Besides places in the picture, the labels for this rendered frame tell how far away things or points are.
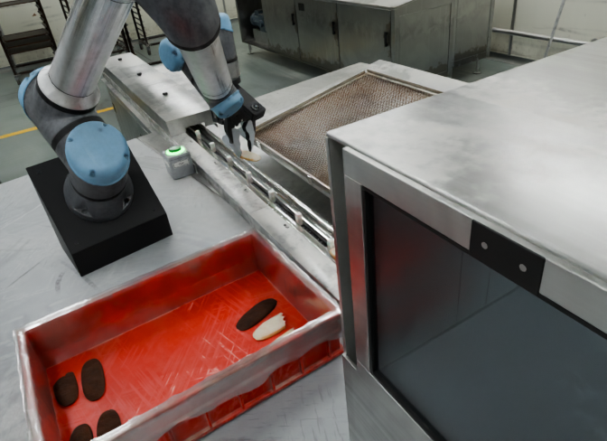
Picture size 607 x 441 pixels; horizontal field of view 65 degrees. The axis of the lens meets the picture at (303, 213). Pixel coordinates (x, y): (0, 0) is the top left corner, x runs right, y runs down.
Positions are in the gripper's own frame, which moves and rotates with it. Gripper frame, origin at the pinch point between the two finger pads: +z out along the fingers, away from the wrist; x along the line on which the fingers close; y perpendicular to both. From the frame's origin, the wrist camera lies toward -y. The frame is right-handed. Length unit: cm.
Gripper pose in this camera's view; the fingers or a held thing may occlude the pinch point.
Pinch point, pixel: (246, 150)
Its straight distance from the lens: 134.6
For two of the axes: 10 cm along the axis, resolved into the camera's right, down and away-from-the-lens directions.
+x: -6.6, 4.6, -5.9
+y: -7.4, -2.8, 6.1
